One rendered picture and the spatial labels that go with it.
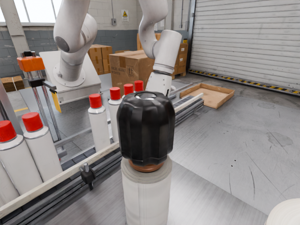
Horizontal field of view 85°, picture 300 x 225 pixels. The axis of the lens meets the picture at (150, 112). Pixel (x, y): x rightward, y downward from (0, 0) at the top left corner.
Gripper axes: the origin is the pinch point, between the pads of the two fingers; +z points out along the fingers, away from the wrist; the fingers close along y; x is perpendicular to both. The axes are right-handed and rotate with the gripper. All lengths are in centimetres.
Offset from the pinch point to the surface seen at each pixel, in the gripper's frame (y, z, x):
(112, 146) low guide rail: 4.3, 11.8, -22.9
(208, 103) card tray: 6.1, -5.3, 46.9
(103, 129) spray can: 2.7, 6.2, -26.4
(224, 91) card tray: 7, -16, 71
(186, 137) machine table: 14.4, 9.0, 9.2
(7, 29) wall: -525, -45, 40
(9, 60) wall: -527, 29, 47
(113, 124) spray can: 0.0, 5.8, -20.7
